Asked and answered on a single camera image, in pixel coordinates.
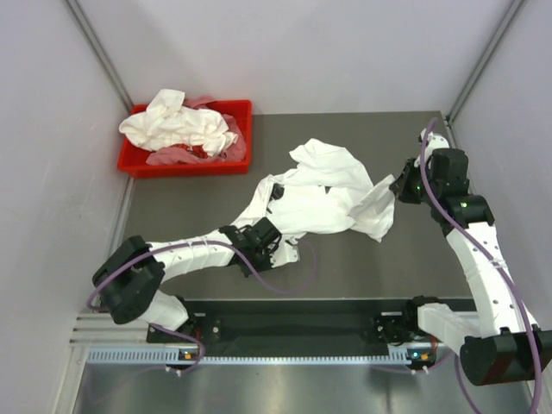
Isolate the aluminium extrusion rail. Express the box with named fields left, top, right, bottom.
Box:
left=70, top=313, right=148, bottom=345

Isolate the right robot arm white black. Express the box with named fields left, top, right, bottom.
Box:
left=390, top=148, right=551, bottom=386

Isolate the red plastic bin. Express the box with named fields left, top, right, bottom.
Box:
left=116, top=99, right=253, bottom=179

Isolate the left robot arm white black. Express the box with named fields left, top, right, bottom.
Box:
left=92, top=217, right=282, bottom=342

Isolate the grey slotted cable duct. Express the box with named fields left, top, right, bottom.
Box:
left=87, top=347, right=436, bottom=367

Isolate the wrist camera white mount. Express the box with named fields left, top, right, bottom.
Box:
left=414, top=129, right=450, bottom=167
left=270, top=241, right=300, bottom=268

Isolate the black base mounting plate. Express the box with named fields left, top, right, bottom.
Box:
left=145, top=308, right=436, bottom=347

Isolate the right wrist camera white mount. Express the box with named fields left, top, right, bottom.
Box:
left=414, top=129, right=450, bottom=167

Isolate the pink t shirt in bin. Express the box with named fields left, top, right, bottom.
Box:
left=146, top=96, right=247, bottom=166

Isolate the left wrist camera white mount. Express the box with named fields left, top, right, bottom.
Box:
left=270, top=241, right=300, bottom=268

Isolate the white t shirt with print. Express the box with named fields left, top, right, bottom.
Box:
left=233, top=138, right=395, bottom=242

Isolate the white t shirt in bin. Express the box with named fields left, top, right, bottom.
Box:
left=119, top=89, right=238, bottom=156

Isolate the corner aluminium post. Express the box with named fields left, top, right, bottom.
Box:
left=62, top=0, right=134, bottom=111
left=444, top=0, right=528, bottom=125

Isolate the right corner aluminium post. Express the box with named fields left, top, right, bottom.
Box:
left=444, top=0, right=528, bottom=125

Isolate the left corner aluminium post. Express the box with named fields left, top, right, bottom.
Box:
left=62, top=0, right=134, bottom=111

